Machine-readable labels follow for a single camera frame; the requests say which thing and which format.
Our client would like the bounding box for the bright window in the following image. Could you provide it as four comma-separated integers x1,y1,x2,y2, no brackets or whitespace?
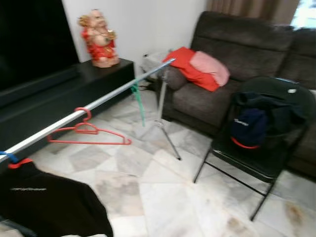
290,0,316,29

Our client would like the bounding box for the black television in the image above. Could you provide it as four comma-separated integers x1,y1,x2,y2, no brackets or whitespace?
0,0,80,92

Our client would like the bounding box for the red plastic hanger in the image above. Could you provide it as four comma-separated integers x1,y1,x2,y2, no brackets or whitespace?
47,107,133,146

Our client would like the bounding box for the green hanger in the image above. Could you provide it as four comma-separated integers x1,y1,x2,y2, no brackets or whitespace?
130,81,147,126

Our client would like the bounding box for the black soundbar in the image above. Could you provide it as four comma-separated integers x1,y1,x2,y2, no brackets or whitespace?
0,64,82,108

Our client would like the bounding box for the dark brown sofa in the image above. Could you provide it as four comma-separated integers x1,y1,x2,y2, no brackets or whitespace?
162,11,316,173

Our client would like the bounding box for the dark crumpled garment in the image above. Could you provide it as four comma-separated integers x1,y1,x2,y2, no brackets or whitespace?
233,90,307,136

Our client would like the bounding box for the red laughing buddha statue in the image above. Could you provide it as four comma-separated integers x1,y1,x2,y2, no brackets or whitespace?
78,8,120,68

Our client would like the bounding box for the silver clothes rail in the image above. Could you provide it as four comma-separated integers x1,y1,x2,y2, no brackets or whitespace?
0,58,182,163

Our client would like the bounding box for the black TV console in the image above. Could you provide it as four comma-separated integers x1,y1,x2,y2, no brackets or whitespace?
0,58,135,163

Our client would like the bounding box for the brown curtain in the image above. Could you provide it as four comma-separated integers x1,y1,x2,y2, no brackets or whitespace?
206,0,302,21

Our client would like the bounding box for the pink cushion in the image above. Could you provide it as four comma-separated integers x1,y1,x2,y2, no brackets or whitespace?
190,50,231,87

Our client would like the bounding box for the blue hanger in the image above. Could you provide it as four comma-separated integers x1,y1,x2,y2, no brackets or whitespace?
0,151,19,163

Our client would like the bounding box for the navy garment with red trim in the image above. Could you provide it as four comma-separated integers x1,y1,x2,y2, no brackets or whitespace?
230,108,269,150

